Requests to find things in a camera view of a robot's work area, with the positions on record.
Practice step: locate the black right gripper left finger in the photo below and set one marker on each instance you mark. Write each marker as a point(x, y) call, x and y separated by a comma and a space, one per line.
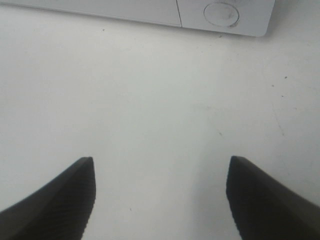
point(60, 210)

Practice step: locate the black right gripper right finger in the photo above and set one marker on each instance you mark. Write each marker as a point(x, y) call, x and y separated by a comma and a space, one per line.
point(264, 209)

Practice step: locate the round door release button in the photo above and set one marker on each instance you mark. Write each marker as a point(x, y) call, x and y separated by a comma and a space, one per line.
point(221, 14)

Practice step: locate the white microwave door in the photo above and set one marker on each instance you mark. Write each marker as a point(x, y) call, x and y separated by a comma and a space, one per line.
point(163, 12)

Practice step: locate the white microwave oven body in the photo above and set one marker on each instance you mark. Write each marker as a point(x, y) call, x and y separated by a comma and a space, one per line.
point(240, 17)

